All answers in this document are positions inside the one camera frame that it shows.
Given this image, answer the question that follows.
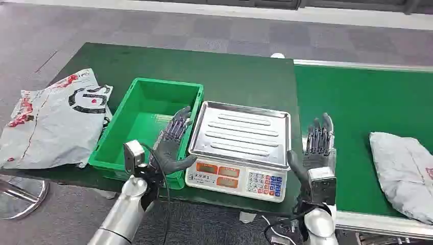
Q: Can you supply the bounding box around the white table foot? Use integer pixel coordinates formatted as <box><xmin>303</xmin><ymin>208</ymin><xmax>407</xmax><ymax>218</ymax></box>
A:
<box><xmin>239</xmin><ymin>211</ymin><xmax>257</xmax><ymax>224</ymax></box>

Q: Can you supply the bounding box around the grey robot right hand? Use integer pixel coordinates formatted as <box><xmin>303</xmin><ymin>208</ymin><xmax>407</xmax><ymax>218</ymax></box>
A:
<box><xmin>287</xmin><ymin>113</ymin><xmax>337</xmax><ymax>202</ymax></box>

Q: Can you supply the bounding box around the large grey black-print parcel bag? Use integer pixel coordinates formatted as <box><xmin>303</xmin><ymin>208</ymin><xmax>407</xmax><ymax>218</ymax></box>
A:
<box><xmin>0</xmin><ymin>68</ymin><xmax>114</xmax><ymax>170</ymax></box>

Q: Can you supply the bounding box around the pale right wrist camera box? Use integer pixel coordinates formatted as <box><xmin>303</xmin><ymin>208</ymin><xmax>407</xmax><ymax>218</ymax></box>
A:
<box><xmin>307</xmin><ymin>166</ymin><xmax>338</xmax><ymax>206</ymax></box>

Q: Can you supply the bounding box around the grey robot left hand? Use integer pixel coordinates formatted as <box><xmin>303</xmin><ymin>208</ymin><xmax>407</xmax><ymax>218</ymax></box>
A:
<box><xmin>150</xmin><ymin>106</ymin><xmax>198</xmax><ymax>175</ymax></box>

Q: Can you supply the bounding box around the grey plastic parcel red print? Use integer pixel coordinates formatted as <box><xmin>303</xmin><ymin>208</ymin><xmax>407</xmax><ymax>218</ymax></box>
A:
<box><xmin>369</xmin><ymin>131</ymin><xmax>433</xmax><ymax>226</ymax></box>

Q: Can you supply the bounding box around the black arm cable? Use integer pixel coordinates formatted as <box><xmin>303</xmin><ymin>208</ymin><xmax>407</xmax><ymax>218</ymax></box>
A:
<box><xmin>263</xmin><ymin>202</ymin><xmax>334</xmax><ymax>245</ymax></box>
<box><xmin>140</xmin><ymin>143</ymin><xmax>172</xmax><ymax>245</ymax></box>

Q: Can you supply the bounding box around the green conveyor belt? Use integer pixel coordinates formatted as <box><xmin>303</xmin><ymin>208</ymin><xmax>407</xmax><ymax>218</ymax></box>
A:
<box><xmin>293</xmin><ymin>59</ymin><xmax>433</xmax><ymax>240</ymax></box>

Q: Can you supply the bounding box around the chrome stool base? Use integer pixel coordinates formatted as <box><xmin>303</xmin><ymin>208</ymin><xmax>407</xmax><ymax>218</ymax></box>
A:
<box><xmin>0</xmin><ymin>177</ymin><xmax>50</xmax><ymax>220</ymax></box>

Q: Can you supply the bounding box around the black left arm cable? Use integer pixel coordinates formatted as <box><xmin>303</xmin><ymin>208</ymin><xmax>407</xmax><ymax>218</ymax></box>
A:
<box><xmin>140</xmin><ymin>143</ymin><xmax>172</xmax><ymax>245</ymax></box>

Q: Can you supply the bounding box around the steel tray weighing scale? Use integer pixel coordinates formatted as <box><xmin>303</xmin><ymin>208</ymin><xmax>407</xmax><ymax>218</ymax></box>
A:
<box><xmin>185</xmin><ymin>101</ymin><xmax>292</xmax><ymax>203</ymax></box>

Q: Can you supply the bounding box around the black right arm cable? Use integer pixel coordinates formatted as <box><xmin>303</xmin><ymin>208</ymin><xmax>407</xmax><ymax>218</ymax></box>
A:
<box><xmin>263</xmin><ymin>202</ymin><xmax>334</xmax><ymax>245</ymax></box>

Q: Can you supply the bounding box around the green plastic crate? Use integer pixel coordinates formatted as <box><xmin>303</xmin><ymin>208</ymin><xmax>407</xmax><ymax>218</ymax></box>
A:
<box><xmin>88</xmin><ymin>77</ymin><xmax>205</xmax><ymax>191</ymax></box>

